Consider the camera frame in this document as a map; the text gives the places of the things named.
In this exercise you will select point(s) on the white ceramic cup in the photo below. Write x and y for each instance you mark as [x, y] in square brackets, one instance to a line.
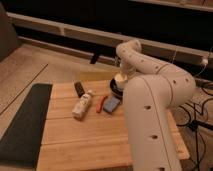
[120, 80]

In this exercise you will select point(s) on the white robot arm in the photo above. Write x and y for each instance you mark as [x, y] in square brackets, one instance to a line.
[146, 99]

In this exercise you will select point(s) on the dark ceramic bowl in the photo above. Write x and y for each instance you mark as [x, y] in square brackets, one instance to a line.
[118, 93]

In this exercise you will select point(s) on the blue sponge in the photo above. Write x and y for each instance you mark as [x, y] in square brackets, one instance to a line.
[111, 104]

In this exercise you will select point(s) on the small black rectangular block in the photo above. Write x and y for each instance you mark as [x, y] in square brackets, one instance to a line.
[79, 89]

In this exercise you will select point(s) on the white plastic bottle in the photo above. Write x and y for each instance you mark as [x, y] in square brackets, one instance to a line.
[82, 105]

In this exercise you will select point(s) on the wooden table board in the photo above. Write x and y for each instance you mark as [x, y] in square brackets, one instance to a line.
[99, 141]

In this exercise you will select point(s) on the black floor mat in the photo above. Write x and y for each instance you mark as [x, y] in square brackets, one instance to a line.
[20, 144]

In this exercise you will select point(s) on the white wall plug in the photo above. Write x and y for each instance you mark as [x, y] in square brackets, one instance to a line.
[204, 61]

